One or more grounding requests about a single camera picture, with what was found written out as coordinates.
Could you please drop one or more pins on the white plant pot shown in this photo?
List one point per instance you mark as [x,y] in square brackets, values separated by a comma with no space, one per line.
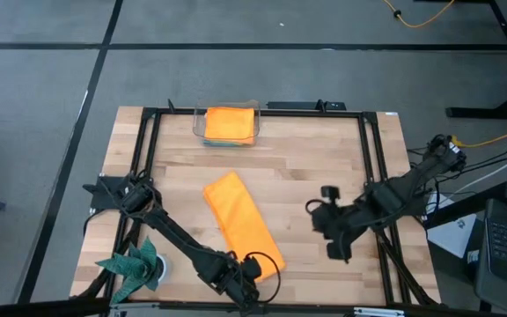
[164,266]

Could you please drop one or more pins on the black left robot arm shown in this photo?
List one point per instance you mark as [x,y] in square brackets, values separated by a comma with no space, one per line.
[174,238]

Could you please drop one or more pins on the green artificial plant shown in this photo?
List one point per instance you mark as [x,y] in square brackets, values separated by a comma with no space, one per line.
[134,268]

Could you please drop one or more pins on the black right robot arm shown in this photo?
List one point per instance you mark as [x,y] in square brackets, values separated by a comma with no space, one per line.
[407,189]

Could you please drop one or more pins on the black aluminium table frame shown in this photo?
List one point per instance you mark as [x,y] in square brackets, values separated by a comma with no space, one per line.
[253,112]

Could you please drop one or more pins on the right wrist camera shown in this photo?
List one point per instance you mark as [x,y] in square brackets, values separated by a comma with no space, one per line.
[330,193]

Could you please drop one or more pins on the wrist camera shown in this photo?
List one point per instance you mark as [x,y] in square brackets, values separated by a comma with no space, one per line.
[251,266]
[330,193]

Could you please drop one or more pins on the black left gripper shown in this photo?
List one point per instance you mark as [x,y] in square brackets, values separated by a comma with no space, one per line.
[236,286]

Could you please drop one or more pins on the clear plastic bin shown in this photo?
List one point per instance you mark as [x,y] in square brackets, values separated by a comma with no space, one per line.
[197,127]

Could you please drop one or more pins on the black desk frame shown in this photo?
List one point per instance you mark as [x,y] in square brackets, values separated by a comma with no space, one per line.
[478,112]

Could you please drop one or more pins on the white cardboard box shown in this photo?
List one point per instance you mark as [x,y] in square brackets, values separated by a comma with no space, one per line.
[451,235]

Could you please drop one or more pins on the white metal bracket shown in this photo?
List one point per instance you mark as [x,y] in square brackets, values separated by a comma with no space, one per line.
[379,311]

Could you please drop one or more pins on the orange microfiber towel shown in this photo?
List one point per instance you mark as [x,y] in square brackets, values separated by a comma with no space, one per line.
[242,224]
[229,124]

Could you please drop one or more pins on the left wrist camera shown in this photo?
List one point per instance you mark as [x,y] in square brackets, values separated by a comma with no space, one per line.
[251,266]

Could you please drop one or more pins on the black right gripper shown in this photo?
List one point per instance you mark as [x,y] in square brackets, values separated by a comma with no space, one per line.
[337,222]

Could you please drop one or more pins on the green microfiber towel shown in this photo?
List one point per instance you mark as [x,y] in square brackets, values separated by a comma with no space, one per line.
[222,142]

